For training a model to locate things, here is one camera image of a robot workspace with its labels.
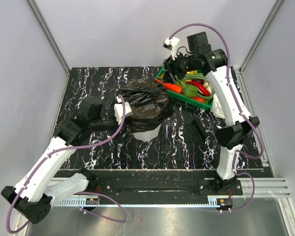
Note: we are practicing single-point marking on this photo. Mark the white faceted trash bin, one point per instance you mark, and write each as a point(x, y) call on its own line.
point(147, 135)

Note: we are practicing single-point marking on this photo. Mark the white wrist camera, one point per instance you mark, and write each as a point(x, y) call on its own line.
point(172, 44)
point(121, 110)

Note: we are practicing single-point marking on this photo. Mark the red chili pepper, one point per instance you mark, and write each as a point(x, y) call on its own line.
point(201, 88)

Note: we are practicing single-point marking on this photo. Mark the black trash bag roll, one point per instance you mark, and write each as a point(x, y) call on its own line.
point(196, 131)

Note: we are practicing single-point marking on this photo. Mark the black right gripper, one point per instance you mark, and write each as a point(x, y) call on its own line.
point(170, 66)

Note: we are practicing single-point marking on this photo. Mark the orange carrot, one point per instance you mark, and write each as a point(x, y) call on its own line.
point(172, 87)

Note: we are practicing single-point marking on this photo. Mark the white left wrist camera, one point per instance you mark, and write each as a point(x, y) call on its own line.
point(121, 110)

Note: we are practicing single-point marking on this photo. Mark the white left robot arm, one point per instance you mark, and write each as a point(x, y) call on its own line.
point(86, 128)

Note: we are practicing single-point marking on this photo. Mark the crumpled white paper ball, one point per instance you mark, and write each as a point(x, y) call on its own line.
point(216, 108)

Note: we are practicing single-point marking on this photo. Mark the aluminium rail with slots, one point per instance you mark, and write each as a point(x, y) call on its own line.
point(244, 188)

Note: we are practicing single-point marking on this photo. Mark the green leafy vegetable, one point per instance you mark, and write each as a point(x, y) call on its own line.
point(188, 90)

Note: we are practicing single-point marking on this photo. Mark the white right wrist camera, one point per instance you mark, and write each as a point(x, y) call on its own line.
point(172, 44)

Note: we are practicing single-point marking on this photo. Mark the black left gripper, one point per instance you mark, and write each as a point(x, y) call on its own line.
point(126, 128)

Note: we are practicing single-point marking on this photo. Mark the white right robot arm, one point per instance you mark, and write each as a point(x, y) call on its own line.
point(239, 123)

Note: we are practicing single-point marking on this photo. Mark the green plastic vegetable tray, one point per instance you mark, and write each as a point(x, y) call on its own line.
point(201, 101)

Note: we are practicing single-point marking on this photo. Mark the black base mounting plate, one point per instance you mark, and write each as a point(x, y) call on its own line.
point(131, 188)

